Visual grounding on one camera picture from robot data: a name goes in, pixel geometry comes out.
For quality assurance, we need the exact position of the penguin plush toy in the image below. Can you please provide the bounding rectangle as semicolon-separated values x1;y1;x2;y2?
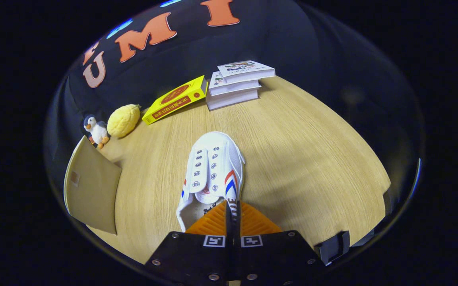
83;114;110;150

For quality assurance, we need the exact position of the black table clamp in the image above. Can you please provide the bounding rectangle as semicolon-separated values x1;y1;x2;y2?
314;230;351;266

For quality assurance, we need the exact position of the yellow book with red circle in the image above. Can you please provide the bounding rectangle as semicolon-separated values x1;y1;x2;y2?
142;75;208;126

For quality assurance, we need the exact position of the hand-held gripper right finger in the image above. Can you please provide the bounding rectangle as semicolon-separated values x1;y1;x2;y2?
226;201;327;286

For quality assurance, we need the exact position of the white thick book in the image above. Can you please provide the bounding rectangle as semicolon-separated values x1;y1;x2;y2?
206;89;259;111

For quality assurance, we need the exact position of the white book with bird cover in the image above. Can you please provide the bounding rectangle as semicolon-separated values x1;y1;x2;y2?
217;60;276;84

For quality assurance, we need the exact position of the beige fabric storage box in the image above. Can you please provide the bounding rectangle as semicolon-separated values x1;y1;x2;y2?
64;135;122;235

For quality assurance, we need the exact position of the white illustrated book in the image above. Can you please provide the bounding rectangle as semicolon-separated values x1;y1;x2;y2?
208;71;262;97

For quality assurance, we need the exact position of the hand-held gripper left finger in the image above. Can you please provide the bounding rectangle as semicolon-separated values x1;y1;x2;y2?
145;201;231;286

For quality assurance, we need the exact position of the yellow round plush bun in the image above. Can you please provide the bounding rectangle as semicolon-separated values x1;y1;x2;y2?
107;104;142;138

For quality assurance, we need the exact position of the white canvas shoe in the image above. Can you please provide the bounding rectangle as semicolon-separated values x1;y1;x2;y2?
176;131;246;233

